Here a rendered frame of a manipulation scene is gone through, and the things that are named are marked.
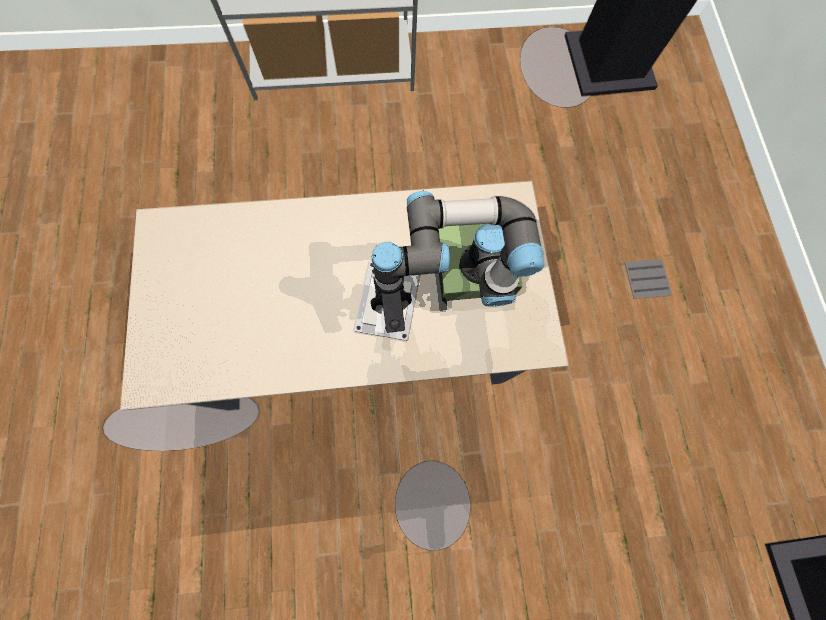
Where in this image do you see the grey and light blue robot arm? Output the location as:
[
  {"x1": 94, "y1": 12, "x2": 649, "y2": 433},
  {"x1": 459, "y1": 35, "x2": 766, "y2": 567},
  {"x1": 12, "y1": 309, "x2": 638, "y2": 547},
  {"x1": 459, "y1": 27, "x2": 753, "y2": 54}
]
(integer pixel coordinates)
[{"x1": 372, "y1": 191, "x2": 544, "y2": 333}]

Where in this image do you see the grey tap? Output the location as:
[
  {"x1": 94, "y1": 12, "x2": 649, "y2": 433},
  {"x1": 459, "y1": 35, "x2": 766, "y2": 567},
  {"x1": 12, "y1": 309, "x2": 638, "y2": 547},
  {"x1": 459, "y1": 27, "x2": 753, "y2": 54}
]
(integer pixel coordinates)
[{"x1": 362, "y1": 278, "x2": 412, "y2": 333}]

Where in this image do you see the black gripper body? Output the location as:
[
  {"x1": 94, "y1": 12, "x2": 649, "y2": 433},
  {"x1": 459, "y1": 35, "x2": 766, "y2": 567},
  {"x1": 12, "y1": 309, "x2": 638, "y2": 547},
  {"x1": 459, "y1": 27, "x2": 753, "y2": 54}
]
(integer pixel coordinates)
[{"x1": 373, "y1": 276, "x2": 406, "y2": 305}]

